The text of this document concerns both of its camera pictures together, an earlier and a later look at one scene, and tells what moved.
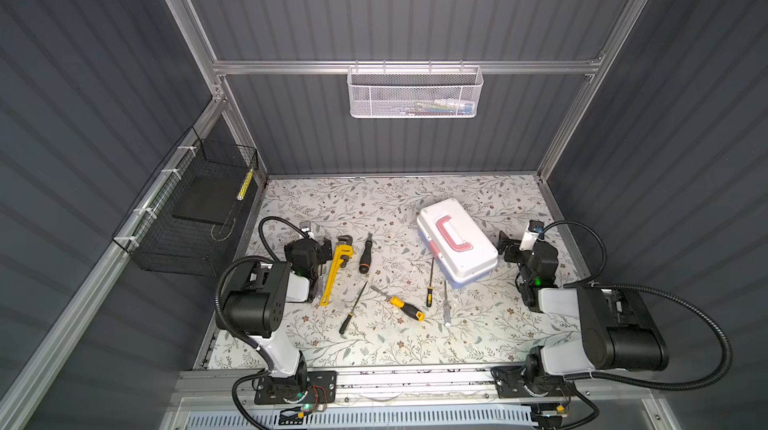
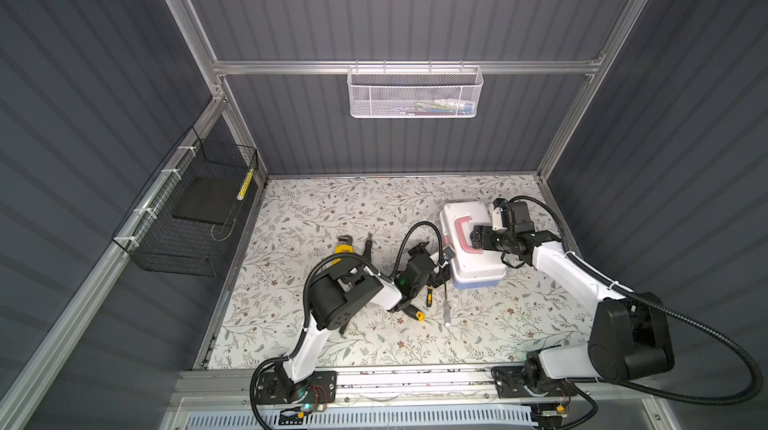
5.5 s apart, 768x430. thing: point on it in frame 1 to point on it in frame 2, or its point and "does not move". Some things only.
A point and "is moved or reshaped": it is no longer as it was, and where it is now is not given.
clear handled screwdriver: [446, 308] does not move
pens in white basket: [437, 108] does not move
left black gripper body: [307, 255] to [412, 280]
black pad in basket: [210, 198] does not move
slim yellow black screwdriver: [430, 290] does not move
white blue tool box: [455, 240] is moved or reshaped
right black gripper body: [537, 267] to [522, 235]
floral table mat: [383, 302] does not move
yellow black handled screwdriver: [397, 302] does not move
